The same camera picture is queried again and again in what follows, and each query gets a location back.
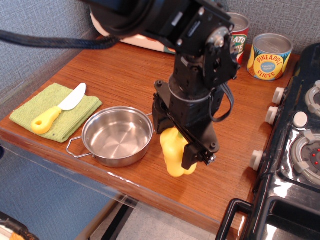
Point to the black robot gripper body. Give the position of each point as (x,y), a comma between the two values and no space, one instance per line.
(192,118)

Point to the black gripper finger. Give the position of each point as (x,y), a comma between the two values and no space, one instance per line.
(161,121)
(191,155)

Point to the yellow toy bell pepper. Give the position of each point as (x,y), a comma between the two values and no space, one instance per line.
(173,144)

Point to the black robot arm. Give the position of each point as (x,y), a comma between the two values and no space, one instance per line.
(200,33)

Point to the stainless steel pot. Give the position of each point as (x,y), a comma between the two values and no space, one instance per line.
(116,137)

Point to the white stove knob bottom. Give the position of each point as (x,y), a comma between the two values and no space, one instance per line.
(255,160)

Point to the white stove knob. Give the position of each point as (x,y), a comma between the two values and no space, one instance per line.
(271,115)
(255,160)
(278,95)

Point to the toy microwave teal and cream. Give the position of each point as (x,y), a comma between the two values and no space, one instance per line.
(137,40)

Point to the white stove knob middle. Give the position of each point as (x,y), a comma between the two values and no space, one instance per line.
(271,115)

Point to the white stove knob top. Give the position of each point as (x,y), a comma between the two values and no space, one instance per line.
(278,95)

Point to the green folded cloth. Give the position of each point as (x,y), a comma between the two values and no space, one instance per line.
(67,122)

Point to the pineapple slices can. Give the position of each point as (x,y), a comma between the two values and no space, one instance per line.
(269,56)

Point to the tomato sauce can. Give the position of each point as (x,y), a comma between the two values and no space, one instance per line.
(240,33)

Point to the black toy stove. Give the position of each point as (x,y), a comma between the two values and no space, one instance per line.
(286,202)

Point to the orange object bottom left corner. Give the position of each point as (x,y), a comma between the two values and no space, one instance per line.
(12,229)

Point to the yellow handled toy knife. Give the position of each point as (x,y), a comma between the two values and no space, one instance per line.
(43,123)

